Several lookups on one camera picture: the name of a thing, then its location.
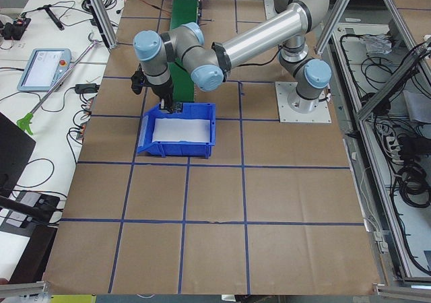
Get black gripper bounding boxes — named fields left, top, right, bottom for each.
left=152, top=82, right=174, bottom=110

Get red push button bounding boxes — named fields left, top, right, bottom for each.
left=168, top=102, right=183, bottom=114

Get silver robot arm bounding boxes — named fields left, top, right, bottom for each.
left=131, top=0, right=332, bottom=113

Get blue bin left side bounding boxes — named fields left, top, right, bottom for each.
left=136, top=102, right=216, bottom=158

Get black power adapter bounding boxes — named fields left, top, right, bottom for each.
left=74, top=83, right=100, bottom=94

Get green conveyor belt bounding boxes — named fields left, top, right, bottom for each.
left=168, top=0, right=199, bottom=102

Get blue teach pendant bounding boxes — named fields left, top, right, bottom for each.
left=17, top=48, right=71, bottom=92

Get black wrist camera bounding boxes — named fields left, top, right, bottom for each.
left=131, top=68, right=145, bottom=95

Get red black conveyor wires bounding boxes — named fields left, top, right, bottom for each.
left=123, top=0, right=173, bottom=15

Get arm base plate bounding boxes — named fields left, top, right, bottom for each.
left=263, top=0, right=281, bottom=24
left=275, top=81, right=331, bottom=124

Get aluminium frame post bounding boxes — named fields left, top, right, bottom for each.
left=85, top=0, right=118, bottom=51

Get green handled reacher tool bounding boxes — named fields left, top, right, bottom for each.
left=16, top=34, right=102, bottom=135

